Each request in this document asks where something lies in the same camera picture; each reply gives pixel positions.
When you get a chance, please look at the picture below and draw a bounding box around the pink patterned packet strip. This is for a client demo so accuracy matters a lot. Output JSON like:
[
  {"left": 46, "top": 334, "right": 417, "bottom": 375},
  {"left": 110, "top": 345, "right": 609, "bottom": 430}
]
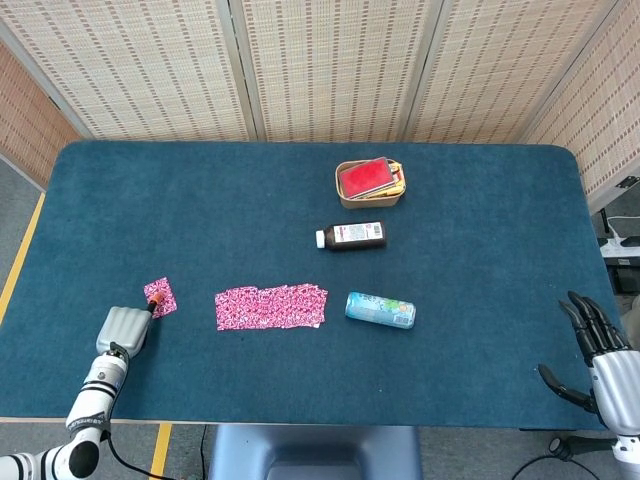
[{"left": 214, "top": 283, "right": 329, "bottom": 332}]

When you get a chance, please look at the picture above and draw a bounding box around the black wheeled stand foot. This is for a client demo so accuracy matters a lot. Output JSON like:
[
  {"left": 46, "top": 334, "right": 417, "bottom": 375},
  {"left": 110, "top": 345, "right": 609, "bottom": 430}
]
[{"left": 548, "top": 433, "right": 619, "bottom": 462}]

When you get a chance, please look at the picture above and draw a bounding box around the teal drink can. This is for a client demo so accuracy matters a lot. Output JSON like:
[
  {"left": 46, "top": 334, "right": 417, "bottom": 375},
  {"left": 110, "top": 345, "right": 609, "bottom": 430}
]
[{"left": 344, "top": 291, "right": 417, "bottom": 331}]

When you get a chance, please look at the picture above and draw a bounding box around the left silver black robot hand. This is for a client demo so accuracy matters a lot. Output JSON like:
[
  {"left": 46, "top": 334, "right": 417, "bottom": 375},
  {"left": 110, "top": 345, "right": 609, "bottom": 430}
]
[{"left": 95, "top": 293, "right": 165, "bottom": 359}]

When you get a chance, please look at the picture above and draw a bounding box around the single pink patterned packet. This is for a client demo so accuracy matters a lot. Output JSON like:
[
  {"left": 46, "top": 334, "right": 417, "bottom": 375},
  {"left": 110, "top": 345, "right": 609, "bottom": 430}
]
[{"left": 143, "top": 276, "right": 179, "bottom": 320}]

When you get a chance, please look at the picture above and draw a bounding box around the white power cable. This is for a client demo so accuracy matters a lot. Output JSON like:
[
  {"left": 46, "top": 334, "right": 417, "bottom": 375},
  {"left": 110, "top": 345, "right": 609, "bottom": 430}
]
[{"left": 602, "top": 213, "right": 640, "bottom": 239}]

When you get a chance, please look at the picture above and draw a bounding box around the oval tan cardboard box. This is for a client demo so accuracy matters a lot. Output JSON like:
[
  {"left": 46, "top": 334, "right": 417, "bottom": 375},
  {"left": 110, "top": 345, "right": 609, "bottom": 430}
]
[{"left": 334, "top": 156, "right": 407, "bottom": 210}]

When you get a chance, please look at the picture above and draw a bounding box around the orange woven screen panel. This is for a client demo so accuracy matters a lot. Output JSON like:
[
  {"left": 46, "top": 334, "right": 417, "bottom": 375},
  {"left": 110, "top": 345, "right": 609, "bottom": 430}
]
[{"left": 0, "top": 39, "right": 84, "bottom": 187}]

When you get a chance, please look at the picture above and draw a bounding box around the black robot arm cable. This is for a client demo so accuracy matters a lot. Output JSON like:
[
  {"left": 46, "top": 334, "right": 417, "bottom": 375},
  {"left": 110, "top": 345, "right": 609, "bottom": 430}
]
[{"left": 102, "top": 429, "right": 154, "bottom": 480}]

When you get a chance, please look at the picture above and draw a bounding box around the grey blue table pedestal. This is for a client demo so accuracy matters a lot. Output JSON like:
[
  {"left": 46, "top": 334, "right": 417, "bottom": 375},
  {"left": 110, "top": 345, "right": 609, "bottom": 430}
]
[{"left": 207, "top": 424, "right": 424, "bottom": 480}]

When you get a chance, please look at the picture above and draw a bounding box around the white power strip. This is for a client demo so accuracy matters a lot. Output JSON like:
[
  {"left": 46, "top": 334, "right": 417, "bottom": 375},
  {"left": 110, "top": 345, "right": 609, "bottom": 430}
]
[{"left": 598, "top": 234, "right": 640, "bottom": 259}]

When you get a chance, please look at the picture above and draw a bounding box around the brown medicine bottle white cap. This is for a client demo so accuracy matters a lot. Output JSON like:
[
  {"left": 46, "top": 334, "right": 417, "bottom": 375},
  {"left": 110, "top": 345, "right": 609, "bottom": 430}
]
[{"left": 314, "top": 221, "right": 389, "bottom": 252}]

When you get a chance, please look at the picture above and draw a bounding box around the blue felt table cover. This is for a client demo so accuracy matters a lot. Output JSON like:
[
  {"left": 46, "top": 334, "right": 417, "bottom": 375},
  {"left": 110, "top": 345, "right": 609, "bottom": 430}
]
[{"left": 0, "top": 140, "right": 626, "bottom": 431}]

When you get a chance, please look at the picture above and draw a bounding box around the thin black floor cable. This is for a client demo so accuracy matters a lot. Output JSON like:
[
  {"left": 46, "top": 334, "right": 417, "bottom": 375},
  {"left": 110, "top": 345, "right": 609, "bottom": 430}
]
[{"left": 198, "top": 424, "right": 209, "bottom": 480}]

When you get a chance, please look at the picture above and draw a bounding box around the red flat case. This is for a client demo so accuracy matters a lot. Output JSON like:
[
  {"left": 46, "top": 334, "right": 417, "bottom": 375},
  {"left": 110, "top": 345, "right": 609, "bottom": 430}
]
[{"left": 337, "top": 156, "right": 396, "bottom": 200}]

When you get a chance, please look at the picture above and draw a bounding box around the yellow packet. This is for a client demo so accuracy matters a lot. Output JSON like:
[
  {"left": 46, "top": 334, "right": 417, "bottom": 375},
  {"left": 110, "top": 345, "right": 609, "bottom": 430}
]
[{"left": 369, "top": 159, "right": 405, "bottom": 200}]

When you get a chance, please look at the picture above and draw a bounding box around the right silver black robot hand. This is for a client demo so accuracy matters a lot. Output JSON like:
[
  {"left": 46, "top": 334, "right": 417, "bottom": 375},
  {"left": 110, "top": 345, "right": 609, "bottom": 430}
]
[{"left": 537, "top": 291, "right": 640, "bottom": 437}]

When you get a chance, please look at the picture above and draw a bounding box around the beige woven screen panel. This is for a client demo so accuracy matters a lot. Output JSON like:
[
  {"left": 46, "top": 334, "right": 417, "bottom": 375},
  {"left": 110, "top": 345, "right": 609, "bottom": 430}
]
[
  {"left": 522, "top": 0, "right": 640, "bottom": 214},
  {"left": 404, "top": 0, "right": 626, "bottom": 146},
  {"left": 229, "top": 0, "right": 446, "bottom": 144},
  {"left": 0, "top": 0, "right": 251, "bottom": 144}
]

